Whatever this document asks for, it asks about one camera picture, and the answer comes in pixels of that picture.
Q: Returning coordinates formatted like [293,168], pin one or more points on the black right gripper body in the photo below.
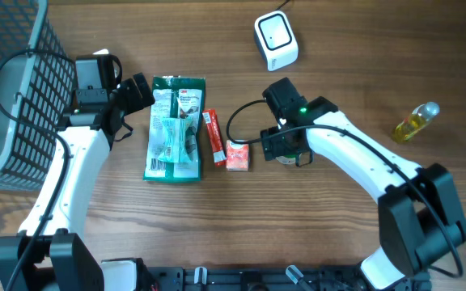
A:
[281,145]

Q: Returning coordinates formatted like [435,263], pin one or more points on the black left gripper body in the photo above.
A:
[107,94]

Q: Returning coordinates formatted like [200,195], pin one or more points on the green lid glass jar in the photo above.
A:
[287,160]

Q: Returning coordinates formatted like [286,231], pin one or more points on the red tissue pack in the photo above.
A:
[237,156]

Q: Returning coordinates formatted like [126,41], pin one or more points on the green white glove package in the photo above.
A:
[173,154]

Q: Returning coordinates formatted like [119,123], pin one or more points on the red stick sachet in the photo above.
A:
[211,123]

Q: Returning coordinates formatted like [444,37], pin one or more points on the yellow oil bottle silver cap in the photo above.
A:
[418,119]

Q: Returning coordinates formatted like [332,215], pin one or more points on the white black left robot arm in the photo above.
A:
[48,252]

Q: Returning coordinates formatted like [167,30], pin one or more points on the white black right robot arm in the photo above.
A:
[421,218]

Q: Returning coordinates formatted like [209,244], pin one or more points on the white barcode scanner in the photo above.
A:
[275,40]

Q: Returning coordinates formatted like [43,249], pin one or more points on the grey plastic mesh basket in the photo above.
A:
[36,82]

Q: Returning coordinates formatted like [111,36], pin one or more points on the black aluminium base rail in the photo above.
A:
[335,278]

